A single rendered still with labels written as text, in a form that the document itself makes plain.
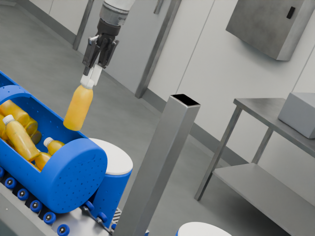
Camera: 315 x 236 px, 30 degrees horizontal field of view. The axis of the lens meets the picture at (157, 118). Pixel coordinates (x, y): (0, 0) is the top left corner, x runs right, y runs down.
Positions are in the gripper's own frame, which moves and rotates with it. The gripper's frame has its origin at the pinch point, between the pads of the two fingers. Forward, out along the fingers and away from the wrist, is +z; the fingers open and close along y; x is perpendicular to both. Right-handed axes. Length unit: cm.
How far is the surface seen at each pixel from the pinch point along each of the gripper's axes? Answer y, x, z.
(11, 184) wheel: -11, 9, 50
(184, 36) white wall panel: 342, 182, 66
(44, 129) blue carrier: 13.6, 24.2, 38.3
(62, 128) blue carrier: 12.5, 14.6, 31.9
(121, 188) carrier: 35, -7, 51
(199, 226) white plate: 36, -46, 42
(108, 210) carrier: 32, -7, 62
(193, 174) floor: 272, 76, 148
